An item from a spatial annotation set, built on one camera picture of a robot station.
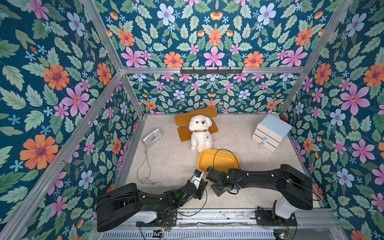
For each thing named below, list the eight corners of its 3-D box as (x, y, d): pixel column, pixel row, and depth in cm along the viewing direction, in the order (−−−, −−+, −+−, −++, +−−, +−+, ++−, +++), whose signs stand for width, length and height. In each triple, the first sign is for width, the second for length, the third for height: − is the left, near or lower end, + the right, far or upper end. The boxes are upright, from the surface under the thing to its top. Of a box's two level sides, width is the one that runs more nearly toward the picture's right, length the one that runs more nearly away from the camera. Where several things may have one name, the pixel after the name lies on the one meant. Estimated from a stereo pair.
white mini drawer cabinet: (271, 153, 99) (281, 140, 87) (250, 138, 107) (256, 124, 95) (284, 139, 106) (294, 125, 94) (264, 126, 114) (271, 111, 102)
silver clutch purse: (144, 145, 103) (140, 138, 97) (160, 134, 110) (157, 127, 103) (148, 149, 101) (144, 142, 95) (164, 137, 108) (161, 130, 101)
